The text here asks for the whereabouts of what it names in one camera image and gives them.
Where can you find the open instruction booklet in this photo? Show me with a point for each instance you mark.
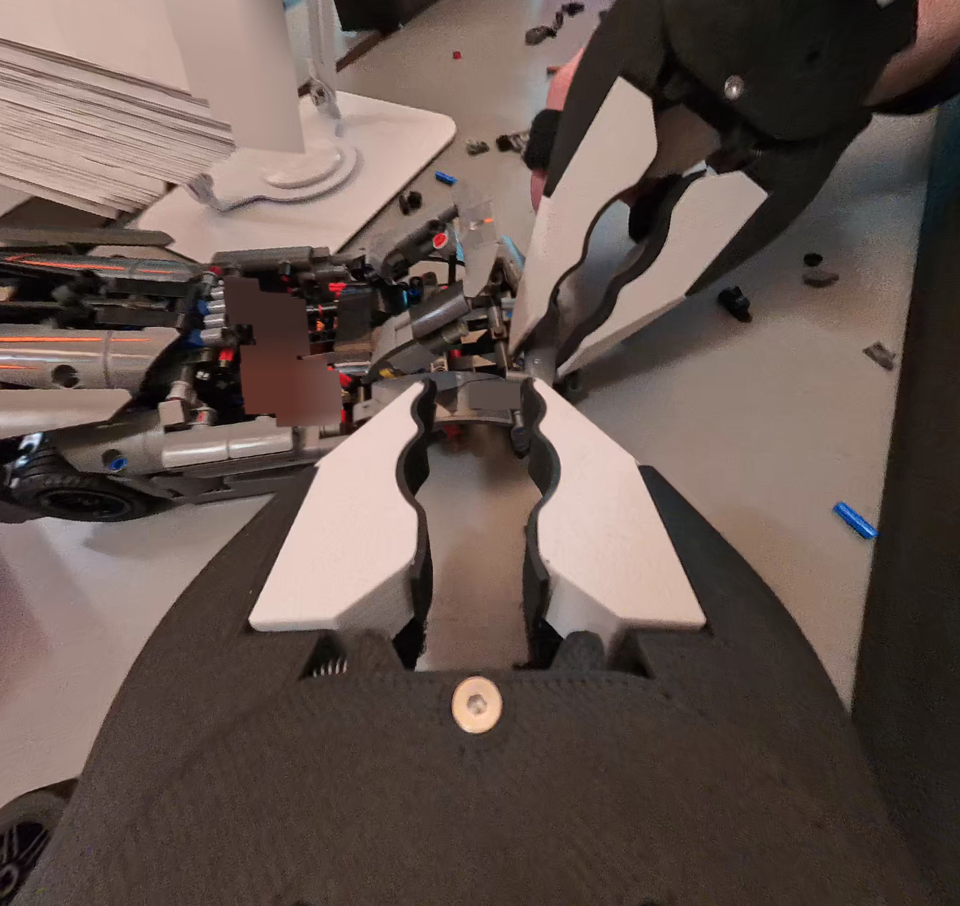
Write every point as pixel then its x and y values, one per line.
pixel 90 133

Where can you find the grey lego car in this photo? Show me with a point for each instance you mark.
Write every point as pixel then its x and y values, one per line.
pixel 112 351

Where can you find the black lego wheel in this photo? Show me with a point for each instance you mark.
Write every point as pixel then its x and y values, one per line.
pixel 30 831

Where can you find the grey lego plate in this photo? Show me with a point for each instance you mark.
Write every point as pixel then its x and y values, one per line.
pixel 879 355

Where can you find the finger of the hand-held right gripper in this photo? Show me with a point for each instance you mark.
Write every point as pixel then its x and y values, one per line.
pixel 697 238
pixel 577 186

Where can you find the long blue lego pin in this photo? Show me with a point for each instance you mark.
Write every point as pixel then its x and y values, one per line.
pixel 855 521

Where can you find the small grey lego liftarm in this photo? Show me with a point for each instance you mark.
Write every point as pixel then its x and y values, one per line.
pixel 819 277

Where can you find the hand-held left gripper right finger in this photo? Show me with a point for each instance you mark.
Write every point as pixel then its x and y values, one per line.
pixel 607 538

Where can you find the black triangular lego panel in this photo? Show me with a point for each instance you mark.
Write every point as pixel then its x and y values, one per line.
pixel 735 302

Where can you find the small dark grey lego piece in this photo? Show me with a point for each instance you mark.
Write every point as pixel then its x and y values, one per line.
pixel 478 146

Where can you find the person's right hand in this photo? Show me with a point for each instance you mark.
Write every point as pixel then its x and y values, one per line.
pixel 941 28

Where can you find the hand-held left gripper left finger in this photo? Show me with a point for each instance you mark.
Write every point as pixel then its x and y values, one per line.
pixel 345 531

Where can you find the white book stand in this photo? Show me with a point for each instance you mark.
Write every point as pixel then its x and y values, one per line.
pixel 390 141

